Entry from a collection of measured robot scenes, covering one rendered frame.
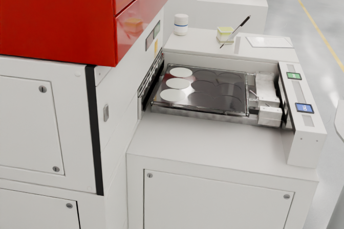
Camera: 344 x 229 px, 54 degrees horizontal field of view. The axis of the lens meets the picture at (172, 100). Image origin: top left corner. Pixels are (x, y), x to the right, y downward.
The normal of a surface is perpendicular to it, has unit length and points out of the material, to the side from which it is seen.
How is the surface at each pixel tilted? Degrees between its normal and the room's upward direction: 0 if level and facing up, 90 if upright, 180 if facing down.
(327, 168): 0
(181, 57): 90
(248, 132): 0
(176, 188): 90
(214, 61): 90
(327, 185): 0
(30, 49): 90
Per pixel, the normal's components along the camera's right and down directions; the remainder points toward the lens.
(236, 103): 0.04, -0.87
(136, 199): -0.17, 0.48
